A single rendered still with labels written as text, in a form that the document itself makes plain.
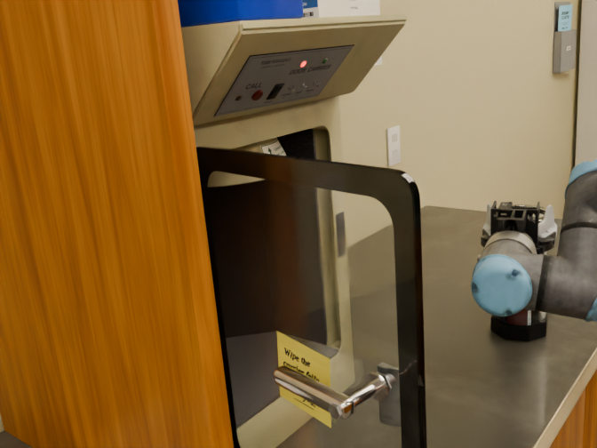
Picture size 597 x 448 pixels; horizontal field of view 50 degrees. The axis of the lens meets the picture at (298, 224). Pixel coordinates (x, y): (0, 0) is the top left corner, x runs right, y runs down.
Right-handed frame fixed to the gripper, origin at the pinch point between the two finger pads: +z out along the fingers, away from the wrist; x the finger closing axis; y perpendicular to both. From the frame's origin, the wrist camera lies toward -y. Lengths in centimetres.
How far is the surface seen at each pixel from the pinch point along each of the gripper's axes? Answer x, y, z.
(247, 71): 23, 32, -54
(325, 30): 17, 36, -46
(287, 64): 21, 33, -48
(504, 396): 0.3, -19.9, -23.7
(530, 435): -4.1, -19.9, -32.6
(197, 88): 27, 31, -57
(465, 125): 29, 0, 123
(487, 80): 23, 15, 142
